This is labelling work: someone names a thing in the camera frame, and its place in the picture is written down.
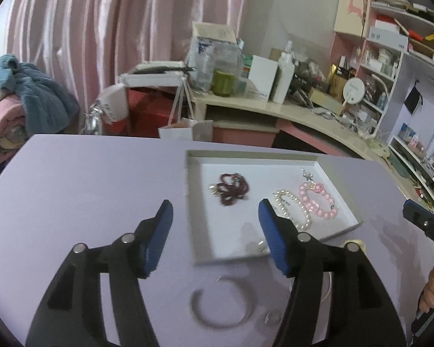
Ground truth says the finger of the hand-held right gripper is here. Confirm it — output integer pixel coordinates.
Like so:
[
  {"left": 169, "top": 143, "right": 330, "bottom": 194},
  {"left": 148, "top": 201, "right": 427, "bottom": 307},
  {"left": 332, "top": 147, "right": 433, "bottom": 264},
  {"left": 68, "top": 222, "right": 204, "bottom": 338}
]
[{"left": 402, "top": 200, "right": 434, "bottom": 255}]

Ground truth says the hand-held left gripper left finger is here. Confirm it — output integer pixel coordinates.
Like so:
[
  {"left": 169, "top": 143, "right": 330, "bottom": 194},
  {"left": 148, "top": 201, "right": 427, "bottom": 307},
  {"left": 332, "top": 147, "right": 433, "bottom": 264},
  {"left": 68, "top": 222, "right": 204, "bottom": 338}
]
[{"left": 25, "top": 200, "right": 174, "bottom": 347}]

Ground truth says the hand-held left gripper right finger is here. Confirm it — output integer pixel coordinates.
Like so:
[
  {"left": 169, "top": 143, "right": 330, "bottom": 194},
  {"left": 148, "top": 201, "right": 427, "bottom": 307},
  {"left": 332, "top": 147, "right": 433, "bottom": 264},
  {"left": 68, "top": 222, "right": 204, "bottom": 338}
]
[{"left": 258, "top": 198, "right": 409, "bottom": 347}]

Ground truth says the white pearl bracelet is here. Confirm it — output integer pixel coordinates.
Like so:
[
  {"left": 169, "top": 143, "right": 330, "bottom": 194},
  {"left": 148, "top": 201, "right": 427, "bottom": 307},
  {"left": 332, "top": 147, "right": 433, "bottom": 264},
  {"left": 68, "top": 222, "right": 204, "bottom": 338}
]
[{"left": 273, "top": 189, "right": 312, "bottom": 231}]

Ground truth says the grey cardboard tray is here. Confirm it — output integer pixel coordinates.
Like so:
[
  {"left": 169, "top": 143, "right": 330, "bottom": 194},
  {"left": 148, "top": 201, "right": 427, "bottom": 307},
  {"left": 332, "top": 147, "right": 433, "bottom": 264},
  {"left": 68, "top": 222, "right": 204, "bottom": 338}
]
[{"left": 185, "top": 150, "right": 364, "bottom": 265}]

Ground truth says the pink bead bracelet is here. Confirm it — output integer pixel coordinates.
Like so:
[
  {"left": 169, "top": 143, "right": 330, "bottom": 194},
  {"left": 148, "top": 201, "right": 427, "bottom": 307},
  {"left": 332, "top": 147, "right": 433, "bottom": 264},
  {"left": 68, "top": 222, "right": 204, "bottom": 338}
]
[{"left": 298, "top": 181, "right": 338, "bottom": 221}]

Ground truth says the dark red beaded bracelet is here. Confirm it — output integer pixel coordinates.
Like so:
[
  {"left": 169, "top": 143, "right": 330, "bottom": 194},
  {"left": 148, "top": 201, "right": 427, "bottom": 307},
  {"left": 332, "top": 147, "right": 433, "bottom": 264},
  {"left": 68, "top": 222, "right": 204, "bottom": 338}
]
[{"left": 209, "top": 173, "right": 251, "bottom": 206}]

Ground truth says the silver bangle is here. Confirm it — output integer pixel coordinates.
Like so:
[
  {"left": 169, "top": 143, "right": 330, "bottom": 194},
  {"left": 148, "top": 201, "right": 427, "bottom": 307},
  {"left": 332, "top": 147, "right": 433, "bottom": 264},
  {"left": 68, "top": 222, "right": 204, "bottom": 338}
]
[{"left": 289, "top": 271, "right": 338, "bottom": 303}]

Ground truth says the lilac tablecloth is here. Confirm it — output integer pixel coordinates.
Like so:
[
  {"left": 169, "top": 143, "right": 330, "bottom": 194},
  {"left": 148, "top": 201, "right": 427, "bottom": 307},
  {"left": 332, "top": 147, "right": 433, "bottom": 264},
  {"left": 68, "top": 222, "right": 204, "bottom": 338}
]
[{"left": 0, "top": 134, "right": 434, "bottom": 347}]

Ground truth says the small paper gift bag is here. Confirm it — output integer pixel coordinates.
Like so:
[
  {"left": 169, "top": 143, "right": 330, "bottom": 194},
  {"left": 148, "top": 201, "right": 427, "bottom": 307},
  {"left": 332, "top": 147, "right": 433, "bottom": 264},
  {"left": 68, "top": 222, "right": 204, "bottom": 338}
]
[{"left": 158, "top": 80, "right": 214, "bottom": 141}]

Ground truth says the cream corner desk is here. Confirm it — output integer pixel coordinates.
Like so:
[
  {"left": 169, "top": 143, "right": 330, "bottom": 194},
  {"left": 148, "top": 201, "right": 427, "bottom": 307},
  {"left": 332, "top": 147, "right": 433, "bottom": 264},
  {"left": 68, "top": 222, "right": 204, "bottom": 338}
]
[{"left": 192, "top": 90, "right": 413, "bottom": 196}]

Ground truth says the black hanging pouch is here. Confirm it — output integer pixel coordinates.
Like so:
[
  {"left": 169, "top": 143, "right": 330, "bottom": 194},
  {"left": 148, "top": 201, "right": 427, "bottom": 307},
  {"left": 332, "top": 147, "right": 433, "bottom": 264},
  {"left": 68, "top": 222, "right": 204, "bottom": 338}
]
[{"left": 404, "top": 86, "right": 424, "bottom": 113}]

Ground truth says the red storage box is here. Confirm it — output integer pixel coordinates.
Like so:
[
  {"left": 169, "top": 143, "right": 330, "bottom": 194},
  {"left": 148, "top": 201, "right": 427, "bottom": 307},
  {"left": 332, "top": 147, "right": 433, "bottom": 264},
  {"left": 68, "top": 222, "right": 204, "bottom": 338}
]
[{"left": 125, "top": 87, "right": 178, "bottom": 138}]

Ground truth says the white paper bag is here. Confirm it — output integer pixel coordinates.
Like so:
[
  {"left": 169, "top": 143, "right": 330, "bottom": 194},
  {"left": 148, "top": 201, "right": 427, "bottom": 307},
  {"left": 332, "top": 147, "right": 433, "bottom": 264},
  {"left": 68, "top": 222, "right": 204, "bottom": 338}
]
[{"left": 92, "top": 83, "right": 129, "bottom": 131}]

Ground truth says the beige flat box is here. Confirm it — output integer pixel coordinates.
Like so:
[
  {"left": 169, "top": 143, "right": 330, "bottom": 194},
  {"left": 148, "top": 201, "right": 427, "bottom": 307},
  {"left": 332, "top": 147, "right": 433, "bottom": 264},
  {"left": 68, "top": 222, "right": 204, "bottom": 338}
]
[{"left": 308, "top": 87, "right": 342, "bottom": 114}]

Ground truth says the round white mirror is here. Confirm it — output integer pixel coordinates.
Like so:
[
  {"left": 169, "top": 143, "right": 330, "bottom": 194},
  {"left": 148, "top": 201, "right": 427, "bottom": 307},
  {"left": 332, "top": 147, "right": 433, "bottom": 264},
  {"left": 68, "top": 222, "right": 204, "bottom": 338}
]
[{"left": 342, "top": 77, "right": 367, "bottom": 107}]

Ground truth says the white square bottle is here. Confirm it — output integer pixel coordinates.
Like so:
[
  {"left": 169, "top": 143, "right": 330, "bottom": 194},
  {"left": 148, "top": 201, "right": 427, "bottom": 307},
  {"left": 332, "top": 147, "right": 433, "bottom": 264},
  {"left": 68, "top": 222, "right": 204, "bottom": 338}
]
[{"left": 271, "top": 51, "right": 296, "bottom": 104}]

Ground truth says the white carton box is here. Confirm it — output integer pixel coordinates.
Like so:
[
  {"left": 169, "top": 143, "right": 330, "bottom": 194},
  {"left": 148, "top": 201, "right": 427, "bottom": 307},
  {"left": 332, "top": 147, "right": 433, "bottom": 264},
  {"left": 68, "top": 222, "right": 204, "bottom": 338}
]
[{"left": 248, "top": 55, "right": 279, "bottom": 101}]

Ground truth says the green glass jar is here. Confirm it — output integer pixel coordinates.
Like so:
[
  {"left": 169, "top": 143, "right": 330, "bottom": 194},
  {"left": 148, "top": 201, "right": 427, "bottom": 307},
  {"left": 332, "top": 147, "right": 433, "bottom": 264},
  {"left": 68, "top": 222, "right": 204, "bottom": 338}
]
[{"left": 212, "top": 70, "right": 236, "bottom": 97}]

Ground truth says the pink white bookshelf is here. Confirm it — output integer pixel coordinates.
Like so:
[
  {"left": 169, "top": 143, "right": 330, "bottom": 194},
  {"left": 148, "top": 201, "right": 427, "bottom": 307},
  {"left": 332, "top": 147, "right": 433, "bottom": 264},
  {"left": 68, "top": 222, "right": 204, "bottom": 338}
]
[{"left": 333, "top": 0, "right": 434, "bottom": 215}]

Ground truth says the pink folded blanket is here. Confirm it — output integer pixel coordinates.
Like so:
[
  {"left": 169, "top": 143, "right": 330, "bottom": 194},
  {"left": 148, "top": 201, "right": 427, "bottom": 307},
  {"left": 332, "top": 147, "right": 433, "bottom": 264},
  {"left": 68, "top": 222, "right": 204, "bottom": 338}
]
[{"left": 0, "top": 94, "right": 27, "bottom": 163}]

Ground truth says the clear plastic supply box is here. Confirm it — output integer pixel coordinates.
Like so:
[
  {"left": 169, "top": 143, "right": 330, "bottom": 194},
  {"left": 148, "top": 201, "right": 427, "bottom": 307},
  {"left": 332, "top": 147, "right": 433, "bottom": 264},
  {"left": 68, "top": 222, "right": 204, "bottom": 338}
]
[{"left": 186, "top": 22, "right": 241, "bottom": 91}]

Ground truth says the pink curtain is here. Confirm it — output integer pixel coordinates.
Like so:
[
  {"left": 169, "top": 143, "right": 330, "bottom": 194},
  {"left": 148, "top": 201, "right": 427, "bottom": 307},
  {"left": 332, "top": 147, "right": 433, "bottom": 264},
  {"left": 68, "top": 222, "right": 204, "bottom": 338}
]
[{"left": 5, "top": 0, "right": 250, "bottom": 106}]

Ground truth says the cabinet door with pink animal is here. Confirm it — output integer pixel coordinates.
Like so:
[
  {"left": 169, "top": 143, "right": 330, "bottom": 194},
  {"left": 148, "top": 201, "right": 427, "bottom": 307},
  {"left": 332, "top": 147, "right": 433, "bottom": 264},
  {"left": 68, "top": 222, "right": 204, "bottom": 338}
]
[{"left": 334, "top": 0, "right": 372, "bottom": 37}]

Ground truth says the silver cuff bracelet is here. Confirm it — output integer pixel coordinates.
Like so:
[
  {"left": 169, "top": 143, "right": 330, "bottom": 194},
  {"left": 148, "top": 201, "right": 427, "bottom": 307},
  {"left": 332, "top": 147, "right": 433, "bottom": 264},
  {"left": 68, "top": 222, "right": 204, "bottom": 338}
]
[{"left": 190, "top": 276, "right": 255, "bottom": 328}]

